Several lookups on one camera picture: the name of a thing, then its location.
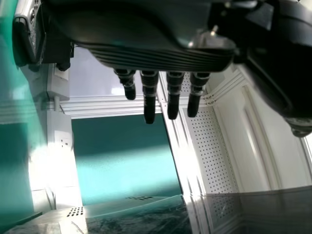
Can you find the white socket strip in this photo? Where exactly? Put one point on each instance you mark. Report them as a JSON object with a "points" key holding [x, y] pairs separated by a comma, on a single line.
{"points": [[62, 151], [59, 86]]}

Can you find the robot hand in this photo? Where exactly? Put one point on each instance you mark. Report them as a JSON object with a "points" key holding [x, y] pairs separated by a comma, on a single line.
{"points": [[151, 31]]}

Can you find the black plug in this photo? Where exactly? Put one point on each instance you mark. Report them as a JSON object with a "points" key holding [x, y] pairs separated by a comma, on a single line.
{"points": [[64, 65]]}

